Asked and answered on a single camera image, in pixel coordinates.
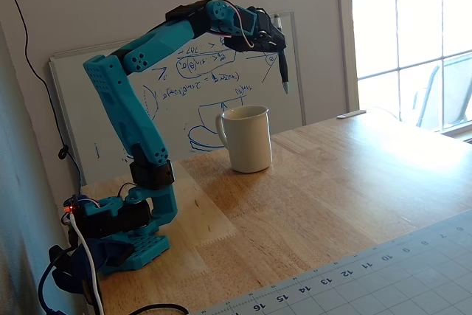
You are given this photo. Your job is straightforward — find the white ceramic mug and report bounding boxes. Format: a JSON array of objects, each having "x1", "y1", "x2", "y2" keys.
[{"x1": 215, "y1": 104, "x2": 274, "y2": 174}]

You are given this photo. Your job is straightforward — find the patio chair outside window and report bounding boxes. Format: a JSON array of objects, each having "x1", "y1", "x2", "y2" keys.
[{"x1": 412, "y1": 52, "x2": 472, "y2": 132}]

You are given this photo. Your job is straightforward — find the small white flat strip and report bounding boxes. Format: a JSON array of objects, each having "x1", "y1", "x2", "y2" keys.
[{"x1": 336, "y1": 109, "x2": 367, "y2": 120}]

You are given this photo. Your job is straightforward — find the white usb cable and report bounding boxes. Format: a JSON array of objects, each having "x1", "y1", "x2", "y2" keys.
[{"x1": 69, "y1": 214, "x2": 106, "y2": 315}]

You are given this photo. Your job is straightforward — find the white window frame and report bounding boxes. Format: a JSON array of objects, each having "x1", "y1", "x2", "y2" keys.
[{"x1": 334, "y1": 0, "x2": 472, "y2": 143}]

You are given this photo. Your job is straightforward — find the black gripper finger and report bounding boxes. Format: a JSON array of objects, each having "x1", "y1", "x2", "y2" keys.
[
  {"x1": 263, "y1": 29, "x2": 287, "y2": 51},
  {"x1": 225, "y1": 37, "x2": 280, "y2": 54}
]

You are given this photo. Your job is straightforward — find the dark blue silver pen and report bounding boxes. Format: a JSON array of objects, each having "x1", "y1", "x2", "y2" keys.
[{"x1": 274, "y1": 14, "x2": 290, "y2": 94}]

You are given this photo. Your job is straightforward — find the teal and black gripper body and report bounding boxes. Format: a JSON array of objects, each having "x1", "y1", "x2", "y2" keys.
[{"x1": 232, "y1": 7, "x2": 276, "y2": 41}]

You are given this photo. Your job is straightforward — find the grey gridded cutting mat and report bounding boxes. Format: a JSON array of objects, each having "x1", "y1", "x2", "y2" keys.
[{"x1": 191, "y1": 210, "x2": 472, "y2": 315}]

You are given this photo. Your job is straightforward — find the thin black wall cable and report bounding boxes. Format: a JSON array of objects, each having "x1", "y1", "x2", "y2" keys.
[{"x1": 6, "y1": 0, "x2": 83, "y2": 187}]

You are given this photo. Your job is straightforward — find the navy blue table clamp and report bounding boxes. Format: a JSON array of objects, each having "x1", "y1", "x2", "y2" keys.
[{"x1": 49, "y1": 238, "x2": 136, "y2": 294}]

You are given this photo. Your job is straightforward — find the whiteboard with blue writing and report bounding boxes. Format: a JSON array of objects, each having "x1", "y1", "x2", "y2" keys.
[{"x1": 49, "y1": 10, "x2": 306, "y2": 187}]

